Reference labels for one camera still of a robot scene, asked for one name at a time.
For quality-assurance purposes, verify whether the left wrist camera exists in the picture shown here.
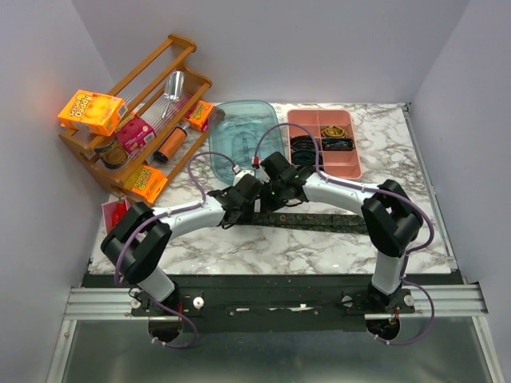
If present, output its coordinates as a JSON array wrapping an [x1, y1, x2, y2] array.
[[232, 165, 256, 186]]

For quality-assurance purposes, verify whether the dark patterned necktie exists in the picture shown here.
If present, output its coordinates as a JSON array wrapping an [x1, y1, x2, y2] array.
[[238, 212, 368, 235]]

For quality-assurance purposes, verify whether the rolled dark blue tie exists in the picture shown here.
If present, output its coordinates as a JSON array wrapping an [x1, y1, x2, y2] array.
[[322, 137, 355, 152]]

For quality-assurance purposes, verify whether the rolled teal tie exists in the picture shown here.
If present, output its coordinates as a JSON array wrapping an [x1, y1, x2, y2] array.
[[291, 149, 323, 166]]

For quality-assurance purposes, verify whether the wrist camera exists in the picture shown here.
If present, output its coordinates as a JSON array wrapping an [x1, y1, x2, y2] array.
[[232, 165, 256, 186], [252, 156, 269, 183]]

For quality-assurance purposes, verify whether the teal transparent plastic tray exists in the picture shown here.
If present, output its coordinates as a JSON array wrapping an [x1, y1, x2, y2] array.
[[208, 100, 284, 184]]

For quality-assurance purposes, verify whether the rolled black tie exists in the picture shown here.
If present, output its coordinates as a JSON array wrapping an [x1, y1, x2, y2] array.
[[290, 135, 319, 151]]

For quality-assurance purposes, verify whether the large orange sponge box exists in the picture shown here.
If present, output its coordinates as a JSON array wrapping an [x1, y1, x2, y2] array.
[[57, 89, 128, 136]]

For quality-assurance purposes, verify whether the orange box lower shelf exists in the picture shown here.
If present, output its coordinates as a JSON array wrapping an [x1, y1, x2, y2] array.
[[125, 164, 167, 203]]

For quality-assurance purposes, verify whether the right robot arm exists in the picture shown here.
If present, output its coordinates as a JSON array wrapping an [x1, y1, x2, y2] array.
[[260, 152, 423, 313]]

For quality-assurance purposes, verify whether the small orange box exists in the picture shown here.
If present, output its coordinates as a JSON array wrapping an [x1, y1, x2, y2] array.
[[184, 100, 214, 132]]

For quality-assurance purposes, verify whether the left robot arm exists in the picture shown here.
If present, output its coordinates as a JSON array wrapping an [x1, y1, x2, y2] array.
[[101, 174, 263, 315]]

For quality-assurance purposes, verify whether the small pink bin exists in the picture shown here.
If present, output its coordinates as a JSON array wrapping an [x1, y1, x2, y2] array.
[[101, 197, 130, 233]]

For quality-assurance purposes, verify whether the aluminium rail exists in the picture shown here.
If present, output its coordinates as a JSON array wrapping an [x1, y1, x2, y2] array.
[[64, 284, 488, 321]]

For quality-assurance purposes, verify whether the pink divided organizer box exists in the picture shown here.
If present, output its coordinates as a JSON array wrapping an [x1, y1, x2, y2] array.
[[287, 109, 362, 180]]

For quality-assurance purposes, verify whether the orange bottle black cap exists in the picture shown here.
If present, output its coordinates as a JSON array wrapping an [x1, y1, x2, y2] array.
[[153, 120, 190, 164]]

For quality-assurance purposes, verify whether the dark round can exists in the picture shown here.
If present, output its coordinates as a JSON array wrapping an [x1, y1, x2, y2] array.
[[94, 135, 128, 170]]

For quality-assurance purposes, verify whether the rolled gold tie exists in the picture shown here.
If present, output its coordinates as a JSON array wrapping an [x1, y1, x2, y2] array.
[[321, 125, 350, 139]]

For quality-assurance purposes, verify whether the wooden tiered rack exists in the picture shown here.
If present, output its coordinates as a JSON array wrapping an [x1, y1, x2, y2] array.
[[59, 34, 212, 205]]

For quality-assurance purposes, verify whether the red toy pepper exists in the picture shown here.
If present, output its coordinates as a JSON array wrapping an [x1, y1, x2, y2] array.
[[111, 200, 127, 227]]

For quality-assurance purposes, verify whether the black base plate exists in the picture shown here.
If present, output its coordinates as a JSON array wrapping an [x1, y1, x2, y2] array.
[[79, 273, 466, 338]]

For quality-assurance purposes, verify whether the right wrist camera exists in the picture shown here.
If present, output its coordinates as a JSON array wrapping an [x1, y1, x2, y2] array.
[[252, 156, 269, 183]]

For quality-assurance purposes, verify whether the pink sponge box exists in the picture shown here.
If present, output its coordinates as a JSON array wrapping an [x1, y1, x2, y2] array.
[[115, 113, 156, 154]]

